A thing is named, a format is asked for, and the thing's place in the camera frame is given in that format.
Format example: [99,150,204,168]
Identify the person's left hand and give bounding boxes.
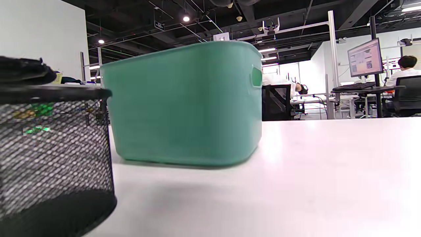
[0,56,57,86]

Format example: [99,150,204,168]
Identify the black mesh pen holder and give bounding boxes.
[0,85,117,237]

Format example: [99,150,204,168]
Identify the green plastic bin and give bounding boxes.
[100,40,263,167]

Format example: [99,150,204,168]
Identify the ceiling light strips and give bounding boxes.
[89,5,421,79]

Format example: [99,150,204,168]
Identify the black mesh office chair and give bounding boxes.
[262,84,296,121]

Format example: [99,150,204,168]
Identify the black keyboard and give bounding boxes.
[332,82,376,91]

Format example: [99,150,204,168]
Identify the computer monitor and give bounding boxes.
[347,38,384,78]

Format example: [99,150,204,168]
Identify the dark desk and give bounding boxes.
[331,85,407,119]

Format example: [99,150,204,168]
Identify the white wall shelf unit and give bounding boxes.
[52,47,104,87]

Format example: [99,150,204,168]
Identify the white ceiling bracket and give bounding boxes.
[262,17,281,35]

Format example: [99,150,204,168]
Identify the white metal rail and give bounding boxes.
[236,21,330,41]

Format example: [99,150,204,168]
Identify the white metal post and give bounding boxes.
[328,11,340,119]

